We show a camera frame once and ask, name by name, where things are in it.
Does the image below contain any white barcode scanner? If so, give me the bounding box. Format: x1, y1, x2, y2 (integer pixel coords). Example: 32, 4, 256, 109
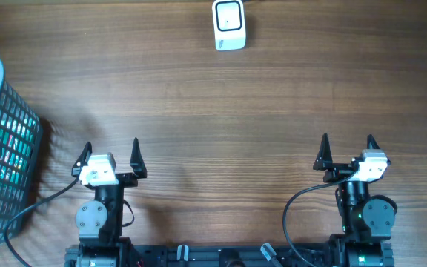
211, 0, 246, 51

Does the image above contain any black left camera cable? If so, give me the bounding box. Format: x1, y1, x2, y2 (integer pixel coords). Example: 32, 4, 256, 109
4, 177, 81, 267

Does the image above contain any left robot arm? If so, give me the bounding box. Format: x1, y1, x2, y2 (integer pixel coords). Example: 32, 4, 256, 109
64, 139, 148, 267

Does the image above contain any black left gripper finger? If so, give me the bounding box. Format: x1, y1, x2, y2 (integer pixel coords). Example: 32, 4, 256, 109
71, 142, 92, 177
130, 138, 148, 179

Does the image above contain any black camera cable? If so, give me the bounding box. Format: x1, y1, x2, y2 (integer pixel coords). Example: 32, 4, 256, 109
4, 177, 81, 267
282, 170, 359, 267

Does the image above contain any black right camera cable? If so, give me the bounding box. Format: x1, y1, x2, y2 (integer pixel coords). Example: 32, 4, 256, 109
282, 170, 359, 267

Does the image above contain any dark mesh shopping basket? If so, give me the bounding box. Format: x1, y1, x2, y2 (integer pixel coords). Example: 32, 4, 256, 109
0, 60, 43, 245

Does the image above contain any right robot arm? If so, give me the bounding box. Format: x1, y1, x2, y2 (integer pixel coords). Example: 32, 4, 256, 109
313, 133, 397, 267

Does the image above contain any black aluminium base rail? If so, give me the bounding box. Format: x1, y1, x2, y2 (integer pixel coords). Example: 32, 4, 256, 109
64, 243, 395, 267

